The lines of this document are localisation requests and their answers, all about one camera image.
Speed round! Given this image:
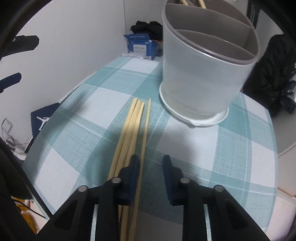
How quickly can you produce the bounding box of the teal plaid placemat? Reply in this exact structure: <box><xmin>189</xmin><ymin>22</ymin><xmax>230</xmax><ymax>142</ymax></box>
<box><xmin>23</xmin><ymin>57</ymin><xmax>278</xmax><ymax>240</ymax></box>

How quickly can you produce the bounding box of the blue cardboard box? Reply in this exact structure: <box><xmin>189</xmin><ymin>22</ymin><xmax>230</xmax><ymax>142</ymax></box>
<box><xmin>124</xmin><ymin>33</ymin><xmax>159</xmax><ymax>60</ymax></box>

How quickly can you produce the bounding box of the silver folded umbrella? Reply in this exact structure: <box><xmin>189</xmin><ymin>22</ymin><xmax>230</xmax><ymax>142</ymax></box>
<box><xmin>280</xmin><ymin>76</ymin><xmax>296</xmax><ymax>114</ymax></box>

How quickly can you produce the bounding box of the black clothes pile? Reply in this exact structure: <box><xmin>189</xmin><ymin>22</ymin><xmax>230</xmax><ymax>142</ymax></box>
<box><xmin>130</xmin><ymin>21</ymin><xmax>163</xmax><ymax>41</ymax></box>

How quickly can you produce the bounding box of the black hanging jacket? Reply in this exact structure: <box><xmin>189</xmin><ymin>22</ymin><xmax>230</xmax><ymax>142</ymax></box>
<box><xmin>243</xmin><ymin>34</ymin><xmax>295</xmax><ymax>117</ymax></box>

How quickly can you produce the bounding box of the white utensil holder cup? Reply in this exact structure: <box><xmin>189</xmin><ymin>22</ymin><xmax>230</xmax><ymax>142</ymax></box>
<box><xmin>159</xmin><ymin>1</ymin><xmax>260</xmax><ymax>126</ymax></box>

